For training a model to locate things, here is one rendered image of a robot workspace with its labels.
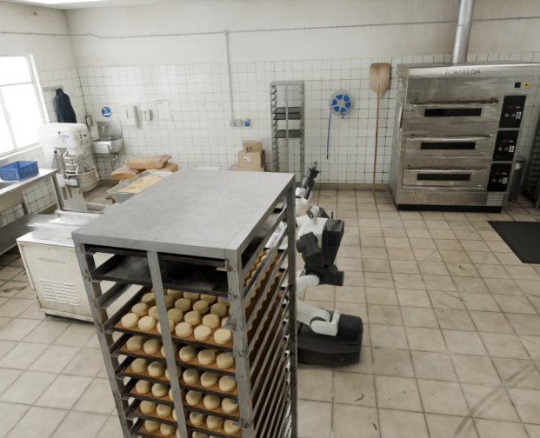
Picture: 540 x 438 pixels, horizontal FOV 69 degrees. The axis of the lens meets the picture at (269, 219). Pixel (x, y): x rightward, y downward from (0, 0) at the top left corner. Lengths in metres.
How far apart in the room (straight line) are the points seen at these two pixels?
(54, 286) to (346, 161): 4.79
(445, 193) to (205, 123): 4.02
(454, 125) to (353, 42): 2.01
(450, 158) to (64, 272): 4.82
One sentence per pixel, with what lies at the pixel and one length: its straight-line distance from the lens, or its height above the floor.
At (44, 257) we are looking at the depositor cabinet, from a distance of 3.91.
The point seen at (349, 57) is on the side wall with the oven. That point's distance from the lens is 6.64.
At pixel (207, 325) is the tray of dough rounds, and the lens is 1.22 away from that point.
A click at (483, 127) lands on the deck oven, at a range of 6.02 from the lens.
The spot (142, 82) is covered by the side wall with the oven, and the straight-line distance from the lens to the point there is 7.43.
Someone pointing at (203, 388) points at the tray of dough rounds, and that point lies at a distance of 1.32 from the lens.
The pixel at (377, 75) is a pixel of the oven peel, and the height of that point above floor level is 1.85.
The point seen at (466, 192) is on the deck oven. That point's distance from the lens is 6.22.
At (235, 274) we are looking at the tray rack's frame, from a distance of 0.98.
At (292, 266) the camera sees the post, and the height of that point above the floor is 1.43.
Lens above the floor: 2.25
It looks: 23 degrees down
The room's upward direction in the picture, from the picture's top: 2 degrees counter-clockwise
